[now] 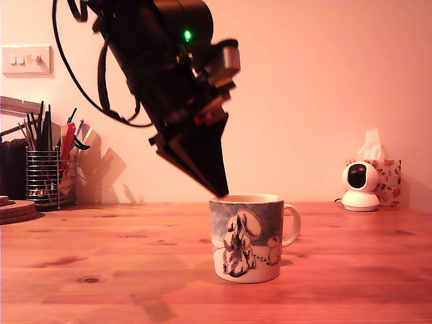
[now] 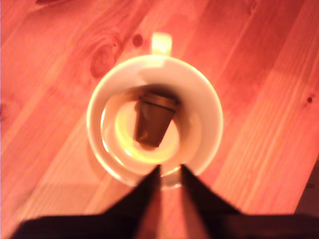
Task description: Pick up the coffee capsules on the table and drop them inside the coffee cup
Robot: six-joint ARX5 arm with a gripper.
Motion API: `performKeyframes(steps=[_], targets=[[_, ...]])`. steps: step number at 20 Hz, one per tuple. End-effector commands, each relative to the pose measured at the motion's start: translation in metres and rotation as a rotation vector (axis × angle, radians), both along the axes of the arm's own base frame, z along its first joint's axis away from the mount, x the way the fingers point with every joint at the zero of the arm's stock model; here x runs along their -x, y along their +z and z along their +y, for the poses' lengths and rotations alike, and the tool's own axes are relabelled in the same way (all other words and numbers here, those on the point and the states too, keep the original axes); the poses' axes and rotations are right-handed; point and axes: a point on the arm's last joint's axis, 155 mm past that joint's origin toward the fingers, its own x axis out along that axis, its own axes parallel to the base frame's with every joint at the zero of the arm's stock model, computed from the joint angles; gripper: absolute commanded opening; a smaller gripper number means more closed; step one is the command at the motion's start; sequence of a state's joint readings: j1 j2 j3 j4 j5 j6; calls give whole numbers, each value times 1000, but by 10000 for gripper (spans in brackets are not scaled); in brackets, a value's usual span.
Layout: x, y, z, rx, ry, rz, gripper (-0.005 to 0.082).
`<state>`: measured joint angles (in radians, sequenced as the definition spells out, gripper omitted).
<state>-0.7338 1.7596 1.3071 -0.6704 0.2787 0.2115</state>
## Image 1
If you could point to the small white round camera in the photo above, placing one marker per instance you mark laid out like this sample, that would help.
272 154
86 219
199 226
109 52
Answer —
359 199

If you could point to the grey metal shelf rail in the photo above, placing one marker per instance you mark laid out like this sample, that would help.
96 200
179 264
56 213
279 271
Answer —
20 106

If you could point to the white wall switch plate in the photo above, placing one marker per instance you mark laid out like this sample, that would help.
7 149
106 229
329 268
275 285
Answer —
28 60

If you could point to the red utensil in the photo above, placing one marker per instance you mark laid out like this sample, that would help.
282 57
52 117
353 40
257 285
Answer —
68 138

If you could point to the floral tissue box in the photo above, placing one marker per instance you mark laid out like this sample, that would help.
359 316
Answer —
391 182

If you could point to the slim silver utensil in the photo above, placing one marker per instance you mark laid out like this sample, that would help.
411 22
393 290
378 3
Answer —
80 126

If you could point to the black chopstick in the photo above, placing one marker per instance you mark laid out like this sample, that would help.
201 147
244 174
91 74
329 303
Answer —
32 130

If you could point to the steel spatula blade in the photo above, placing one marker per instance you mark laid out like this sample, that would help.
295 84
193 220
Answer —
92 135

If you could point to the small cork coaster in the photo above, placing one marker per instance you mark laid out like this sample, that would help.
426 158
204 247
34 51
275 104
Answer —
5 200

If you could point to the white tissue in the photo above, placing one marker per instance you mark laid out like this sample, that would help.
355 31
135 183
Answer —
371 145

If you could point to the thin black stick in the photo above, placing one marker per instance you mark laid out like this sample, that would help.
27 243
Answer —
41 109

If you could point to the round cork trivet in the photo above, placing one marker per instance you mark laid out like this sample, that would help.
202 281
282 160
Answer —
18 212

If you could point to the black flat tapered utensil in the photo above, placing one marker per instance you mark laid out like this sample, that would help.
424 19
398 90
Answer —
47 135

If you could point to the mug with snowy tree print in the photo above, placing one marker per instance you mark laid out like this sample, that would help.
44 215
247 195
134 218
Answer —
244 236

